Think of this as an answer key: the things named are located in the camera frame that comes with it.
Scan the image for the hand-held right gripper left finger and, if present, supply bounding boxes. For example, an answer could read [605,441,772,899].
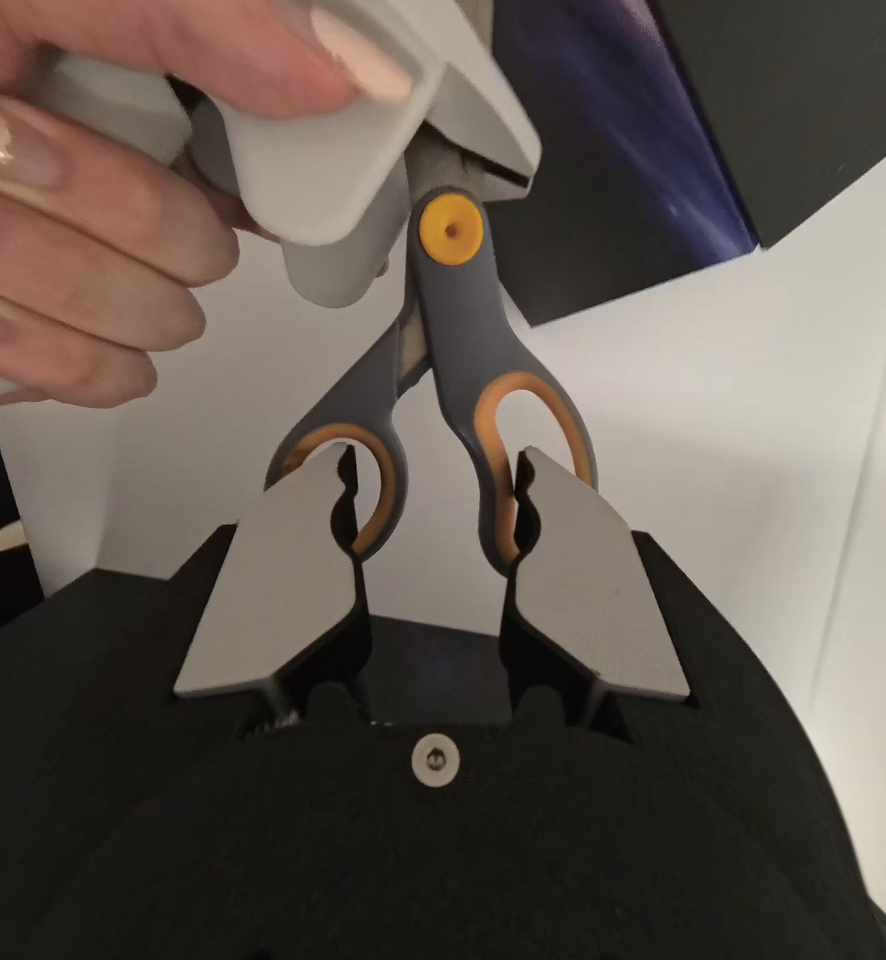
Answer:
[174,442,372,721]

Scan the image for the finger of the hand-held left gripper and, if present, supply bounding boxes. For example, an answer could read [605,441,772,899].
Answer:
[188,0,543,247]
[280,176,408,310]

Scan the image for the person's left hand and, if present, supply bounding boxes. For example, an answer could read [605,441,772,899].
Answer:
[0,0,415,411]

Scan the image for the black box with purple print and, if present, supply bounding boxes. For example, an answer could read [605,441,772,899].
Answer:
[488,0,886,329]

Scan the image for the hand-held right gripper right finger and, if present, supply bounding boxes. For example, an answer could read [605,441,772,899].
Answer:
[501,447,691,725]

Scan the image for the grey and orange scissors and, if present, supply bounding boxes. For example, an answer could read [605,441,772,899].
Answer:
[264,146,600,577]

